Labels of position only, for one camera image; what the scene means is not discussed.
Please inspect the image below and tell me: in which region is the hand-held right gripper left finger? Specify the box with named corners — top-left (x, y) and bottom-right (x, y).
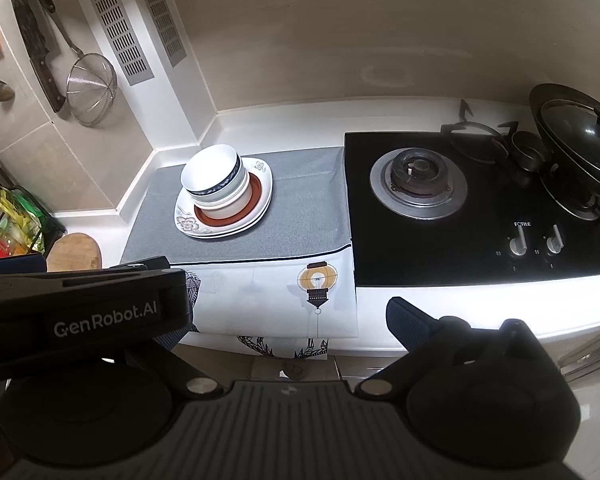
top-left (100, 304), bottom-right (226, 402)

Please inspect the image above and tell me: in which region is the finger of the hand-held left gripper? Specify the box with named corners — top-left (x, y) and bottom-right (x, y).
top-left (62, 255), bottom-right (187, 289)
top-left (0, 254), bottom-right (48, 277)

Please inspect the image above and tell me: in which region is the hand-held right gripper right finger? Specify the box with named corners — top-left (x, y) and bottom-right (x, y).
top-left (355, 296), bottom-right (556, 397)

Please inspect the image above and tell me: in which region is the white floral square plate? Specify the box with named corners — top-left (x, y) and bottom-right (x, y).
top-left (174, 157), bottom-right (274, 235)
top-left (180, 212), bottom-right (272, 240)

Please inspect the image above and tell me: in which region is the plain white bowl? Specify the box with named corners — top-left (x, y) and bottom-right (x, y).
top-left (196, 175), bottom-right (253, 221)

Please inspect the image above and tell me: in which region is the white bowl blue patterned rim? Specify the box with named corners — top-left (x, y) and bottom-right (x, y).
top-left (181, 144), bottom-right (242, 197)

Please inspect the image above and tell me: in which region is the red-brown rimmed plate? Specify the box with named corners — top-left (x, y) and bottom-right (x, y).
top-left (195, 172), bottom-right (273, 229)

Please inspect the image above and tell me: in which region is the round wooden cutting board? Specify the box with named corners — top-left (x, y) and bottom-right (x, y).
top-left (46, 232), bottom-right (103, 273)

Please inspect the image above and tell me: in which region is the black glass gas cooktop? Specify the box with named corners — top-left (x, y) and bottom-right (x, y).
top-left (344, 130), bottom-right (600, 288)

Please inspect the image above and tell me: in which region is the round steel gas burner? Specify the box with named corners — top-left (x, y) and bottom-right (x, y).
top-left (369, 147), bottom-right (469, 221)
top-left (540, 175), bottom-right (600, 222)

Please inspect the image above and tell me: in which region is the grey and white printed mat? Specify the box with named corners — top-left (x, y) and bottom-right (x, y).
top-left (120, 146), bottom-right (359, 361)

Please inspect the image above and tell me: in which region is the steel mesh strainer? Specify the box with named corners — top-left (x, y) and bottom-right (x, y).
top-left (31, 0), bottom-right (119, 127)

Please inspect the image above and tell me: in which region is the black iron pot support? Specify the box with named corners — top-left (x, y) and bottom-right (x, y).
top-left (440, 99), bottom-right (521, 166)

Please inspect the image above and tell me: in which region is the small dark metal burner cap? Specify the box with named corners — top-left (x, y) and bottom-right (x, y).
top-left (510, 131), bottom-right (549, 173)

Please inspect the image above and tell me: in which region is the black wok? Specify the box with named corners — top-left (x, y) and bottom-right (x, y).
top-left (528, 83), bottom-right (600, 196)

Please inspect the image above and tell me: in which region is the grey metal vent grille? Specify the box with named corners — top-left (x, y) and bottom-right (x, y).
top-left (130, 0), bottom-right (187, 68)
top-left (85, 0), bottom-right (155, 86)

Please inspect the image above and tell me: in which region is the glass wok lid black knob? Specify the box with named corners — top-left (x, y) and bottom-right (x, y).
top-left (539, 100), bottom-right (600, 163)

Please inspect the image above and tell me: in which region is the wire rack with colourful packets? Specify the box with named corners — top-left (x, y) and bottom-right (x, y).
top-left (0, 142), bottom-right (67, 261)

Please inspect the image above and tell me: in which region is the steel cleaver dark handle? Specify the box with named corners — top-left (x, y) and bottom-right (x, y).
top-left (10, 0), bottom-right (67, 114)

